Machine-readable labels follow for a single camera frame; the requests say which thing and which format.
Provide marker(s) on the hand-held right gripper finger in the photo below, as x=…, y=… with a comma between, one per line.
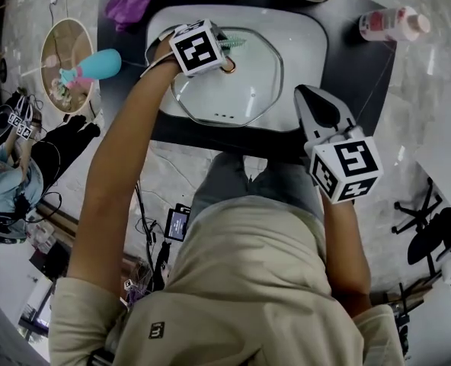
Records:
x=305, y=116
x=345, y=113

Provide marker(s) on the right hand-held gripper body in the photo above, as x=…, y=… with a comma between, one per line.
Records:
x=347, y=166

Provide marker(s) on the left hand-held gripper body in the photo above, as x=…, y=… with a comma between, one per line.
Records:
x=197, y=48

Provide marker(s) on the green scrubbing brush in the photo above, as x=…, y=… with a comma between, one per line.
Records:
x=237, y=42

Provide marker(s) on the glass pot lid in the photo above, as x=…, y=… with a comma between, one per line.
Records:
x=248, y=90

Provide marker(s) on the person's right forearm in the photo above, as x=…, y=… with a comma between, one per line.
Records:
x=347, y=257

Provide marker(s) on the person's left forearm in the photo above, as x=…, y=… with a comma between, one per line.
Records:
x=115, y=174

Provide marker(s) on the black sink cabinet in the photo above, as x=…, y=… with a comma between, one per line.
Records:
x=359, y=78

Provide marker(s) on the white sink basin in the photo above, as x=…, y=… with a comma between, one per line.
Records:
x=305, y=52

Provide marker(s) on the purple cloth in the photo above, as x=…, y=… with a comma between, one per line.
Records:
x=130, y=2

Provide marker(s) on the person's grey trousers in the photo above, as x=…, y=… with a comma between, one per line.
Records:
x=240, y=181

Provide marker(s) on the teal spray bottle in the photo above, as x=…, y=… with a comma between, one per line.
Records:
x=100, y=65

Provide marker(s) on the pink lotion bottle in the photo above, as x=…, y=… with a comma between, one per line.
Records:
x=389, y=23

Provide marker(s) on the black office chair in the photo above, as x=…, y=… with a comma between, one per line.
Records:
x=435, y=235

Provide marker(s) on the round beige basket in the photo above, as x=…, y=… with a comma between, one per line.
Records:
x=58, y=52

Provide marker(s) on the small black screen device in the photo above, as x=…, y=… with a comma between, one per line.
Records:
x=178, y=223

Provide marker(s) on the person's beige shirt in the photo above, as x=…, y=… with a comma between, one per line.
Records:
x=240, y=299

